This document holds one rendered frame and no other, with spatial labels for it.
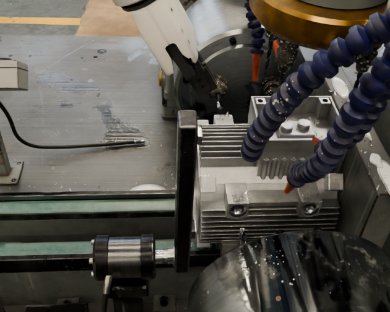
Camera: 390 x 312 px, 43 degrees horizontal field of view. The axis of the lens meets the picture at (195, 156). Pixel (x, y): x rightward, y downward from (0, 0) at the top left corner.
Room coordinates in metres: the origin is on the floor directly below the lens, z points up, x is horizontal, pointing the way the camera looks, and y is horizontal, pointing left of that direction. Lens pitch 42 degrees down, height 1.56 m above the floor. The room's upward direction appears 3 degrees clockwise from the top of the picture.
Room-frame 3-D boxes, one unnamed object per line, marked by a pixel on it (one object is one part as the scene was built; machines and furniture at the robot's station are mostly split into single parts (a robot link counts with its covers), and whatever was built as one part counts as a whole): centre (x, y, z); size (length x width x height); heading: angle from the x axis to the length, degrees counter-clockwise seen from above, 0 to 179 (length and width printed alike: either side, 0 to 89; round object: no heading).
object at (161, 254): (0.39, 0.05, 1.01); 0.08 x 0.02 x 0.02; 96
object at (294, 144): (0.55, -0.14, 1.11); 0.12 x 0.11 x 0.07; 96
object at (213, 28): (0.90, -0.06, 1.04); 0.37 x 0.25 x 0.25; 6
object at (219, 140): (0.54, -0.10, 1.01); 0.20 x 0.19 x 0.19; 96
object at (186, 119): (0.40, 0.01, 1.12); 0.04 x 0.03 x 0.26; 96
